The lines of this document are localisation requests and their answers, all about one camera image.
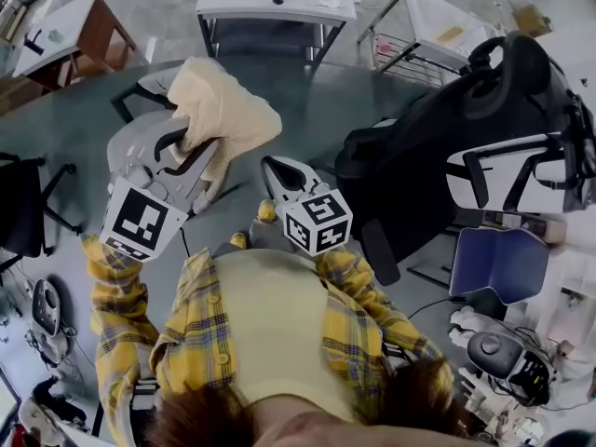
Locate small black swivel chair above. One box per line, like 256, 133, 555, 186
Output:
0, 151, 78, 275

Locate beige box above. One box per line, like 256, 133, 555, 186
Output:
482, 209, 567, 244

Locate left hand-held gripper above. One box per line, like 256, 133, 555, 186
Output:
99, 121, 221, 264

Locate white shelf unit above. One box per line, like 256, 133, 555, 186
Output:
548, 243, 596, 345

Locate person's left forearm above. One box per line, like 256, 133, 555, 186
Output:
82, 233, 162, 381

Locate person's right yellow shoe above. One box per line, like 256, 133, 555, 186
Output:
256, 198, 278, 224

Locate cardboard box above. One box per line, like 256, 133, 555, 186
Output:
511, 4, 553, 37

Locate person's right forearm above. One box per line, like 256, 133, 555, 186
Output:
312, 244, 444, 363

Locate brown desk with white top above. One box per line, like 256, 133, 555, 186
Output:
12, 0, 151, 88

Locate black office chair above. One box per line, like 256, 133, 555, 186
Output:
306, 30, 560, 288

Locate cream clothes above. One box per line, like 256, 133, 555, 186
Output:
166, 55, 284, 196

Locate white table with wire rack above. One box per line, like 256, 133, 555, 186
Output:
357, 0, 505, 88

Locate white robot with black head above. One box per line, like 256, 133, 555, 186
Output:
448, 306, 596, 412

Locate grey oval device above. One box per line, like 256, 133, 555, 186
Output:
29, 278, 72, 368

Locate white equipment with black frame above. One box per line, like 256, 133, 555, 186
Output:
445, 130, 596, 216

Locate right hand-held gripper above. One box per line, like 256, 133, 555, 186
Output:
260, 155, 354, 257

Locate black floor cable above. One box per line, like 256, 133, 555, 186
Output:
408, 295, 467, 321

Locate person's legs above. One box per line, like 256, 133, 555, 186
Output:
211, 216, 300, 258

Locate grey chair with black frame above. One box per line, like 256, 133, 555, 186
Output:
106, 62, 234, 216

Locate person's torso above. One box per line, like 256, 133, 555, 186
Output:
92, 247, 462, 440

